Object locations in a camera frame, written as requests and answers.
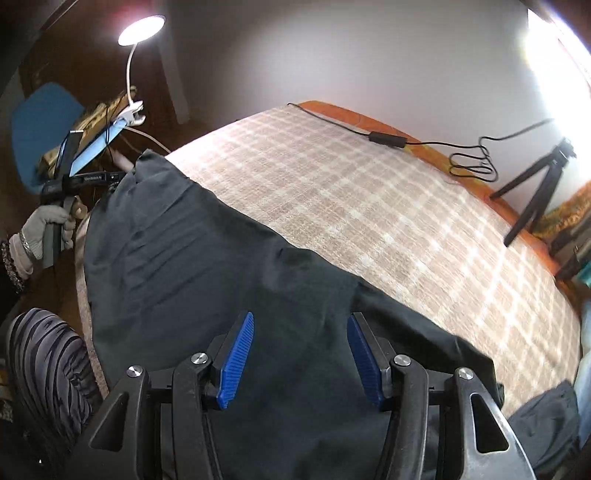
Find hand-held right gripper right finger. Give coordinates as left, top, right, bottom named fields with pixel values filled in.
left=346, top=313, right=536, bottom=480

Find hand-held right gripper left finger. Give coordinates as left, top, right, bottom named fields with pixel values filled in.
left=76, top=311, right=254, bottom=480

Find dark grey pants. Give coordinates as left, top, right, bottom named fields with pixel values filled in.
left=83, top=148, right=504, bottom=480

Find person's left forearm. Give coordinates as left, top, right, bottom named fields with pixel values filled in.
left=0, top=239, right=27, bottom=296

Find person's left hand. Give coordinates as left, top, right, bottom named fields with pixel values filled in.
left=9, top=205, right=77, bottom=278

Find blue tablet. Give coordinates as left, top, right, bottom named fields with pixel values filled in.
left=69, top=115, right=132, bottom=177

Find gold patterned cloth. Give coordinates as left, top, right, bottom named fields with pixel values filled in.
left=39, top=90, right=137, bottom=178

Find blue chair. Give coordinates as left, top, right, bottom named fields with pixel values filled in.
left=11, top=83, right=86, bottom=195

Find white clip lamp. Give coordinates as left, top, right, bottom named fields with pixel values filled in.
left=115, top=15, right=166, bottom=127

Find beige plaid blanket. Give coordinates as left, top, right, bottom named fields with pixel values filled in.
left=74, top=105, right=585, bottom=416

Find person's striped trouser leg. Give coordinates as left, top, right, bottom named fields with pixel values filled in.
left=7, top=308, right=103, bottom=462

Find dark grey cloth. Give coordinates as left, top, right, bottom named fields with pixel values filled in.
left=508, top=380, right=580, bottom=478

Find orange bed sheet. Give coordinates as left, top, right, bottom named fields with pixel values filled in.
left=295, top=100, right=561, bottom=278

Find small black tripod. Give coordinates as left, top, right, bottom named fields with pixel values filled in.
left=489, top=137, right=578, bottom=247

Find black cable with adapter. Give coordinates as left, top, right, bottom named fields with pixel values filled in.
left=287, top=102, right=555, bottom=183

